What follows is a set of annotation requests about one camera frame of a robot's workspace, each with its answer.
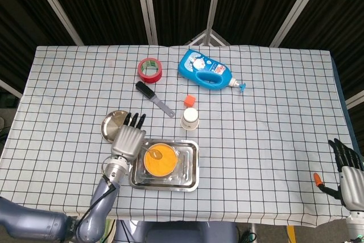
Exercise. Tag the white paper cup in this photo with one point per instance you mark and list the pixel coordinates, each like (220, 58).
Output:
(190, 120)

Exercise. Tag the orange cube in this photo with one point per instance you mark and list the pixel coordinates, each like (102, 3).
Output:
(189, 101)

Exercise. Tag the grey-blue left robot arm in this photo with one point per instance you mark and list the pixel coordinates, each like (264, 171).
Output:
(99, 200)

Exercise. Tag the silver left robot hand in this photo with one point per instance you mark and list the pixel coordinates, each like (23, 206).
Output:
(128, 140)

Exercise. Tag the blue detergent bottle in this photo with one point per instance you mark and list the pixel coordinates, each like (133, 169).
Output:
(190, 66)

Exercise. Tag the grey brush with black bristles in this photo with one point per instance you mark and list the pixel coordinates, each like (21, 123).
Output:
(145, 89)

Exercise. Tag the bowl of orange puree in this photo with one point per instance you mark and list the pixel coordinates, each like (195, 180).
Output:
(162, 167)

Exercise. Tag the red tape roll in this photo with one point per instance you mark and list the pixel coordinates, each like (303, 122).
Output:
(150, 78)

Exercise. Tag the black ribbed partition screen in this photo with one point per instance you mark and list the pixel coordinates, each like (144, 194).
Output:
(108, 4)

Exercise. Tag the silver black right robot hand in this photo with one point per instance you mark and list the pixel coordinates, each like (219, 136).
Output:
(352, 180)

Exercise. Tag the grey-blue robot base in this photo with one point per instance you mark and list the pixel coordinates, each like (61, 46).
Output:
(176, 233)

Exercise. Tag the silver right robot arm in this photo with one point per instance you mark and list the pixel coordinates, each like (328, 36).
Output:
(355, 224)

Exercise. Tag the rectangular stainless steel tray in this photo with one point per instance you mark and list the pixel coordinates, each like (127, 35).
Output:
(187, 174)

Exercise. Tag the white triangular screen foot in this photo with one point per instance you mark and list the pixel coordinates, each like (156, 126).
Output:
(209, 36)

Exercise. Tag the round stainless steel plate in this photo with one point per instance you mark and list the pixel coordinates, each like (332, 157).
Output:
(111, 126)

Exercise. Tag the white grid-patterned tablecloth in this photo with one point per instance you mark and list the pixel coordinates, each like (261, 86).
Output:
(256, 140)

